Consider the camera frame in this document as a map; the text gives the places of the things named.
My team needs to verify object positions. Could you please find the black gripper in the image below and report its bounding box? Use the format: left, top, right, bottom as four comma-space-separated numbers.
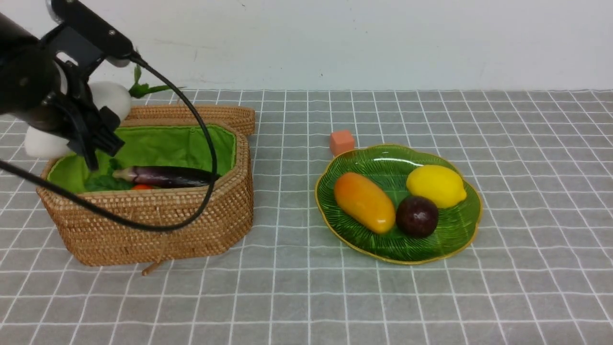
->
29, 60, 125, 171

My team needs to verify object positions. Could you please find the orange carrot with green leaves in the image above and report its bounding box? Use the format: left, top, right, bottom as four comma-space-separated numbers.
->
84, 159, 154, 192

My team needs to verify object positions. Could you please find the white radish with green leaves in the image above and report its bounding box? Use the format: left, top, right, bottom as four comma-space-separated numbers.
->
24, 65, 171, 160

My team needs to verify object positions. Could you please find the dark purple eggplant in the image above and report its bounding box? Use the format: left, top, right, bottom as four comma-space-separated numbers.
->
112, 166, 221, 188

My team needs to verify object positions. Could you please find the orange yellow mango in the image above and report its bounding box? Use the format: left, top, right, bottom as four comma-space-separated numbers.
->
333, 172, 396, 234

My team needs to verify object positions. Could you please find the dark purple passion fruit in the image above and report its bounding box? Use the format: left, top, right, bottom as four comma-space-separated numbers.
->
396, 196, 439, 238

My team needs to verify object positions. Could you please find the yellow lemon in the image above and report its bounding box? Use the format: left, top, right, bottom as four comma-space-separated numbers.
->
406, 165, 467, 209

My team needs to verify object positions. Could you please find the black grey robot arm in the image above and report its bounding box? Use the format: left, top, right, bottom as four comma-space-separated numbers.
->
1, 1, 133, 170

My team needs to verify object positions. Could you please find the woven wicker basket green lining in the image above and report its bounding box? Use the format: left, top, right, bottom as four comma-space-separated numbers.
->
36, 120, 254, 267

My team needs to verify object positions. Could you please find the woven wicker basket lid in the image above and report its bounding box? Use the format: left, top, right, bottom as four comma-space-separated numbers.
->
121, 104, 256, 136

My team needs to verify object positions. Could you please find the small orange foam cube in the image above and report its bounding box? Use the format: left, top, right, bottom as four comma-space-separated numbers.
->
329, 130, 355, 157

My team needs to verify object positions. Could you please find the green glass leaf plate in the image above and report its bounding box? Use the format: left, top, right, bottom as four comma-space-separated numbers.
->
314, 144, 483, 265

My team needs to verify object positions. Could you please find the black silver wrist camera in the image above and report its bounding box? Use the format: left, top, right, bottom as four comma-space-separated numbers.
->
46, 0, 135, 68

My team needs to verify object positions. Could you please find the black cable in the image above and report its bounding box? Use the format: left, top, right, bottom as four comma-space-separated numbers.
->
0, 53, 219, 232

